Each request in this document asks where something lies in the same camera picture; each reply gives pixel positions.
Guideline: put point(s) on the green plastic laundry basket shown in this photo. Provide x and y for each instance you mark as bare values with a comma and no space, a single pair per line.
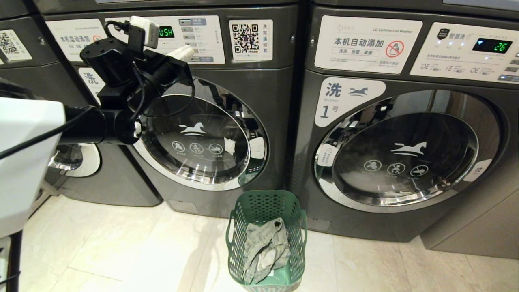
263,205

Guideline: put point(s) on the grey front-load washing machine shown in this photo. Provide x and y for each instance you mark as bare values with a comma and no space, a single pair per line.
446,231
121,178
263,89

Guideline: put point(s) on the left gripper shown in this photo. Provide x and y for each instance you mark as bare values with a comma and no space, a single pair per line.
162,77

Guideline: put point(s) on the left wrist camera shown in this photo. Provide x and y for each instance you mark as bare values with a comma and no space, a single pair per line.
145,31

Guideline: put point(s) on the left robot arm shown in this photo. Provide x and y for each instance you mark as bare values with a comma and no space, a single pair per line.
28,162

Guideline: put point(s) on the round glass washer door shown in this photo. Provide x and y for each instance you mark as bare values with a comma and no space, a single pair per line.
405,158
75,160
202,134

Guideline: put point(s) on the grey crumpled garment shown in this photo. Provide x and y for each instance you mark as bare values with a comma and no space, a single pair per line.
265,247

